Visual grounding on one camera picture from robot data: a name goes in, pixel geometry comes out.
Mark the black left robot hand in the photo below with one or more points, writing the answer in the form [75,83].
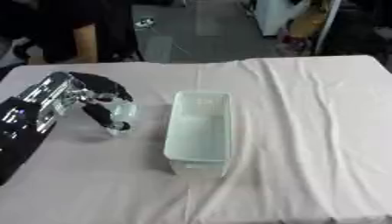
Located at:
[99,83]

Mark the clear plastic cup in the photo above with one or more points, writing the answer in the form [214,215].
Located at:
[124,116]

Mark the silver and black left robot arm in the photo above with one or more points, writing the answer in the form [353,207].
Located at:
[30,108]

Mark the clear plastic storage box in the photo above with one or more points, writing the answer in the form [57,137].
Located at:
[199,131]

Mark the tan cardboard box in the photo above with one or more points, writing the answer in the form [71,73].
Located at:
[306,22]

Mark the person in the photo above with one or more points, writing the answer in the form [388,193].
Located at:
[66,29]

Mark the white cabinet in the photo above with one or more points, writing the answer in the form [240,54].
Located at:
[278,16]

